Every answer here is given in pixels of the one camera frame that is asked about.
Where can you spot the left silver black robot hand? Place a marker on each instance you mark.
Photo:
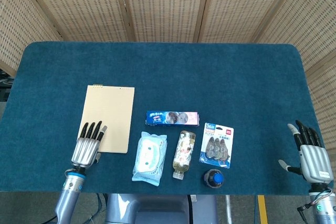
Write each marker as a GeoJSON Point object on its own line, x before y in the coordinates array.
{"type": "Point", "coordinates": [84, 151]}

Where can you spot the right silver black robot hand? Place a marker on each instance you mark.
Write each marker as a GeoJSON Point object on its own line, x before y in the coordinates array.
{"type": "Point", "coordinates": [315, 162]}

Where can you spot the tan cover spiral notepad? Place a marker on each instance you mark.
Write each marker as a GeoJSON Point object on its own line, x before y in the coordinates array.
{"type": "Point", "coordinates": [113, 113]}

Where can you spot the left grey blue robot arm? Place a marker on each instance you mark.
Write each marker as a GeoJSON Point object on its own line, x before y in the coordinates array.
{"type": "Point", "coordinates": [69, 195]}

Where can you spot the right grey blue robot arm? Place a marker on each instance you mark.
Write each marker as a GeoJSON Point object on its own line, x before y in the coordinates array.
{"type": "Point", "coordinates": [324, 205]}

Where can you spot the light blue wet wipes pack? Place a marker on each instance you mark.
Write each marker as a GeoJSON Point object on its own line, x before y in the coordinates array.
{"type": "Point", "coordinates": [149, 158]}

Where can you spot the blue Oreo cookie box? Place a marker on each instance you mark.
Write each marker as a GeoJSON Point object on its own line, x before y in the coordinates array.
{"type": "Point", "coordinates": [157, 119]}

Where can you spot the grey blue robot torso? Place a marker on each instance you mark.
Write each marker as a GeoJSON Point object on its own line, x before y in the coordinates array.
{"type": "Point", "coordinates": [157, 211]}

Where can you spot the correction tape blister pack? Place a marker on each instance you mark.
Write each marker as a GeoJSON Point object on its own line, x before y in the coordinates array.
{"type": "Point", "coordinates": [216, 148]}

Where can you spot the floral label tea bottle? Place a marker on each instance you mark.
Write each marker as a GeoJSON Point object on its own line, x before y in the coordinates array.
{"type": "Point", "coordinates": [183, 153]}

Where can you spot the dark equipment behind screen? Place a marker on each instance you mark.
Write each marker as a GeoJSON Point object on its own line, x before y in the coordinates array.
{"type": "Point", "coordinates": [4, 87]}

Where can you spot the Pepsi cola bottle blue cap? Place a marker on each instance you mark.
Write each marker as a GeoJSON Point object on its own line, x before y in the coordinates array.
{"type": "Point", "coordinates": [214, 179]}

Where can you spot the teal table cloth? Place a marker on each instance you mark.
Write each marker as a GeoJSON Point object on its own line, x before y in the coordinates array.
{"type": "Point", "coordinates": [183, 77]}

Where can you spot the woven bamboo screen panel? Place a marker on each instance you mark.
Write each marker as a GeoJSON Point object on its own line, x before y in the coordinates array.
{"type": "Point", "coordinates": [165, 3]}
{"type": "Point", "coordinates": [315, 24]}
{"type": "Point", "coordinates": [84, 3]}
{"type": "Point", "coordinates": [241, 3]}
{"type": "Point", "coordinates": [18, 24]}

